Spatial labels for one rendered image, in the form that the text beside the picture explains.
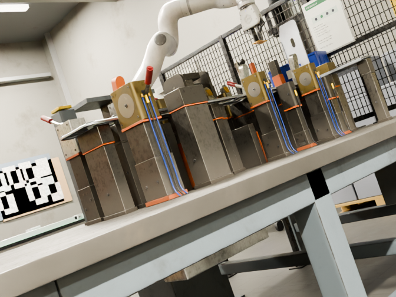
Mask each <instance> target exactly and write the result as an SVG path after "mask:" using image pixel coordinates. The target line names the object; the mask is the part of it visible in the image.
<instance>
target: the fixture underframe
mask: <svg viewBox="0 0 396 297"><path fill-rule="evenodd" d="M373 173H374V174H375V176H376V179H377V182H378V185H379V188H380V190H381V193H382V196H383V198H384V202H385V204H383V205H379V206H374V207H368V208H364V209H359V210H353V211H350V212H344V213H337V210H336V208H335V205H334V201H333V200H332V196H331V194H333V193H335V192H337V191H339V190H341V189H343V188H345V187H347V186H349V185H351V184H353V183H355V182H357V181H359V180H361V179H363V178H365V177H367V176H369V175H371V174H373ZM391 215H396V136H394V137H391V138H388V139H386V140H384V141H382V142H379V143H377V144H374V145H373V146H370V147H367V148H365V149H363V150H360V151H358V152H356V153H354V154H351V155H349V156H346V157H344V158H342V159H339V160H337V161H335V162H332V163H330V164H327V165H326V166H323V167H320V168H318V169H316V170H313V171H311V172H309V173H307V174H304V175H302V176H299V177H297V178H295V179H292V180H290V181H287V182H286V183H283V184H280V185H278V186H276V187H273V188H271V189H269V190H267V191H264V192H262V193H259V194H257V195H255V196H252V197H250V198H248V199H245V200H243V201H241V202H239V203H236V204H233V205H231V206H229V207H226V208H224V209H222V210H220V211H217V212H215V213H212V214H210V215H208V216H205V217H203V218H201V219H198V220H196V221H193V222H191V223H189V224H187V225H184V226H182V227H180V228H177V229H175V230H172V231H170V232H168V233H165V234H163V235H161V236H158V237H156V238H154V239H152V240H149V241H147V242H144V243H142V244H140V245H137V246H135V247H132V248H130V249H128V250H125V251H123V252H121V253H118V254H116V255H114V256H111V257H109V258H106V259H104V260H102V261H100V262H97V263H95V264H93V265H90V266H88V267H86V268H83V269H81V270H78V271H76V272H74V273H71V274H69V275H67V276H65V277H62V278H60V279H57V280H55V281H53V282H50V283H48V284H46V285H43V286H41V287H39V288H36V289H34V290H32V291H29V292H27V293H24V294H22V295H19V296H17V297H130V296H132V295H134V294H135V293H137V292H139V291H142V290H143V289H145V288H148V287H149V286H151V285H154V284H155V283H157V282H159V281H162V280H163V279H164V281H165V282H175V281H185V280H189V279H191V278H193V277H195V276H196V275H198V274H200V273H202V272H204V271H206V270H208V269H210V268H212V267H214V266H215V265H217V264H218V266H219V269H220V273H221V275H222V278H223V281H224V283H225V287H226V290H227V293H228V295H229V297H245V295H234V293H233V290H232V287H231V284H230V282H229V278H228V276H227V274H233V273H243V272H253V271H259V270H268V269H279V268H288V267H294V266H304V265H311V266H312V269H313V272H314V274H315V277H316V280H317V283H318V286H319V288H320V291H321V294H322V297H367V294H366V291H365V289H364V286H363V283H362V280H361V277H360V275H359V272H358V269H357V266H356V264H355V261H354V260H355V259H365V258H374V257H380V256H390V255H396V237H392V238H387V239H379V240H371V241H366V242H358V243H350V244H348V241H347V238H346V236H345V233H344V230H343V227H342V224H345V223H352V222H358V221H362V220H368V219H374V218H378V217H384V216H391ZM286 217H288V219H289V223H290V224H291V228H292V231H293V234H294V236H295V239H296V242H297V245H298V248H299V251H297V252H289V253H281V254H276V255H268V256H260V257H255V258H247V259H239V260H232V261H227V262H223V261H224V260H226V259H228V258H231V257H232V256H234V255H236V254H238V253H240V252H242V251H243V250H245V249H247V248H249V247H251V246H253V245H255V244H257V243H259V242H261V241H262V240H264V239H266V238H268V237H269V235H268V232H267V230H266V227H268V226H270V225H272V224H274V223H276V222H278V221H280V220H282V219H284V218H286ZM291 248H292V247H291ZM292 251H293V250H292Z"/></svg>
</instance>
